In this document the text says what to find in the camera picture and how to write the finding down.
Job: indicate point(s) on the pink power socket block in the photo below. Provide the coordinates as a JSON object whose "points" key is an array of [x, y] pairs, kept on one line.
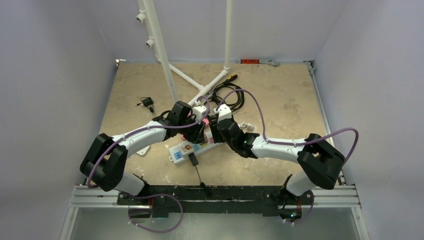
{"points": [[195, 132]]}

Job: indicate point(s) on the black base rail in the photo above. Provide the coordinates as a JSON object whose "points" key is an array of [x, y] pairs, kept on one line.
{"points": [[266, 200]]}

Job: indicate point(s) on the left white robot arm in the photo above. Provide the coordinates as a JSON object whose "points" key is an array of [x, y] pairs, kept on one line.
{"points": [[104, 164]]}

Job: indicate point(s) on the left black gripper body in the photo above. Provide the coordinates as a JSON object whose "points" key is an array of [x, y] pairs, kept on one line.
{"points": [[191, 132]]}

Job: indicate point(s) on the white blue USB charger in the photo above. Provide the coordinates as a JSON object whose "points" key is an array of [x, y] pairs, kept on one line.
{"points": [[178, 157]]}

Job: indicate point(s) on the black plug adapter with cable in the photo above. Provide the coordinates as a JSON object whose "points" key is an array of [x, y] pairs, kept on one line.
{"points": [[147, 102]]}

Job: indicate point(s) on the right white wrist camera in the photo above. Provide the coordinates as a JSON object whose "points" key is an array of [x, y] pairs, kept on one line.
{"points": [[223, 112]]}

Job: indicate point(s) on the white orange plug on strip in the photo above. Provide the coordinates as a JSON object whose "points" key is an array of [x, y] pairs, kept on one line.
{"points": [[186, 148]]}

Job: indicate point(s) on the white USB plug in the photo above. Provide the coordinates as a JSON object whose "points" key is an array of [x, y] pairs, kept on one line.
{"points": [[143, 151]]}

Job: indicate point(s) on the red adjustable wrench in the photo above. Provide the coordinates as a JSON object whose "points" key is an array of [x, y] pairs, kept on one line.
{"points": [[269, 61]]}

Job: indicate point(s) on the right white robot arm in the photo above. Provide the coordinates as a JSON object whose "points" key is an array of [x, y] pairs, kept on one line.
{"points": [[320, 162]]}

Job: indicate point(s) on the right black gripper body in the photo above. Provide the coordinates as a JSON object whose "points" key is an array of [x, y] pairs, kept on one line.
{"points": [[216, 129]]}

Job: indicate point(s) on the white power strip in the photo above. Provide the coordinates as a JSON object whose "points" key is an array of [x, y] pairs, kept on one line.
{"points": [[198, 148]]}

